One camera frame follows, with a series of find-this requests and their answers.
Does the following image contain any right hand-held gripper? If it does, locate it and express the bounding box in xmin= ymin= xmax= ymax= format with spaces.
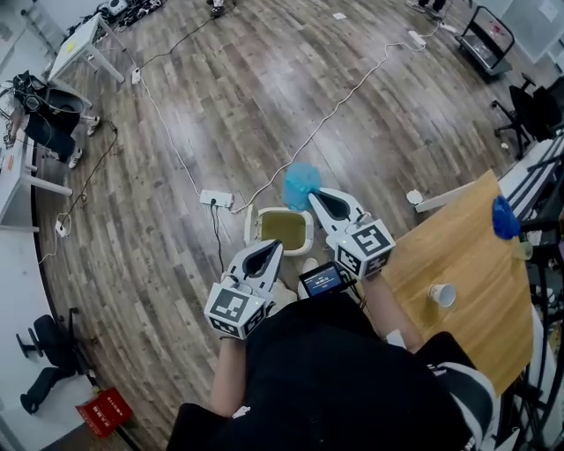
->
xmin=307 ymin=188 xmax=397 ymax=281

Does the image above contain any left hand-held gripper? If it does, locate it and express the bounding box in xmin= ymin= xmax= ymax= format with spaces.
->
xmin=204 ymin=240 xmax=285 ymax=340

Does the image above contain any white trash bin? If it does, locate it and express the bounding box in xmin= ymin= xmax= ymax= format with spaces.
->
xmin=243 ymin=204 xmax=315 ymax=258

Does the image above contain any light blue plastic bag trash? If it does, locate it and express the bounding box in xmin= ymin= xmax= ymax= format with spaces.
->
xmin=281 ymin=161 xmax=323 ymax=212

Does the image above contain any white paper cup trash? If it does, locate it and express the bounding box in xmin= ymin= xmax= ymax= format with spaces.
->
xmin=427 ymin=283 xmax=457 ymax=309

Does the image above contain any dark blue trash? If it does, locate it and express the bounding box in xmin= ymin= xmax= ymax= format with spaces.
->
xmin=492 ymin=195 xmax=522 ymax=241

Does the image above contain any person's right forearm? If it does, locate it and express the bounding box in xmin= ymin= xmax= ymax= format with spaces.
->
xmin=362 ymin=271 xmax=425 ymax=353

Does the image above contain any person's left forearm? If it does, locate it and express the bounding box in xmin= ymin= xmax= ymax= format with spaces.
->
xmin=208 ymin=337 xmax=249 ymax=418

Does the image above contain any person's white shoe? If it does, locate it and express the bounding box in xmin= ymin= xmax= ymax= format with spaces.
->
xmin=269 ymin=279 xmax=301 ymax=316
xmin=297 ymin=257 xmax=320 ymax=300

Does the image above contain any small black screen device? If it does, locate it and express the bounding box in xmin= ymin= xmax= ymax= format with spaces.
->
xmin=298 ymin=261 xmax=350 ymax=299

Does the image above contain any white table leg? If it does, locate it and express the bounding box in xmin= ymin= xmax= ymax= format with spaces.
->
xmin=405 ymin=179 xmax=482 ymax=214

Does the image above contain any person's black clothing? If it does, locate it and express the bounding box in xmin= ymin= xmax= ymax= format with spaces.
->
xmin=166 ymin=292 xmax=502 ymax=451

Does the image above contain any black metal rack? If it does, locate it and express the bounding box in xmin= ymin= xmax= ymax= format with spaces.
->
xmin=497 ymin=129 xmax=564 ymax=451

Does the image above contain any black office chair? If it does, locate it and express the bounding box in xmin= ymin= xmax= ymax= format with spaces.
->
xmin=15 ymin=307 xmax=97 ymax=416
xmin=490 ymin=71 xmax=564 ymax=160

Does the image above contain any red box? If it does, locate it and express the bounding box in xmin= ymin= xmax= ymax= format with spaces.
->
xmin=74 ymin=387 xmax=135 ymax=440

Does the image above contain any black trolley cart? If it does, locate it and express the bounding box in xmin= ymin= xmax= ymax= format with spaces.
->
xmin=455 ymin=4 xmax=516 ymax=81

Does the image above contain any white desk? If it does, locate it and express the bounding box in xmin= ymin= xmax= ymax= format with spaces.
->
xmin=0 ymin=130 xmax=74 ymax=233

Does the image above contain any small white table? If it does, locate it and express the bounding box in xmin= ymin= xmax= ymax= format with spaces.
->
xmin=46 ymin=12 xmax=127 ymax=85

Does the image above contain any pile of black equipment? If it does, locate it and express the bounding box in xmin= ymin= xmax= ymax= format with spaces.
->
xmin=64 ymin=0 xmax=165 ymax=37

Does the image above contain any black cable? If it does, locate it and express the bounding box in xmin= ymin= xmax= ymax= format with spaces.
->
xmin=56 ymin=119 xmax=120 ymax=224
xmin=209 ymin=198 xmax=226 ymax=275
xmin=137 ymin=16 xmax=218 ymax=71

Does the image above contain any long white cable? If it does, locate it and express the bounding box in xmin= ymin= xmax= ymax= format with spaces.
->
xmin=229 ymin=19 xmax=442 ymax=215

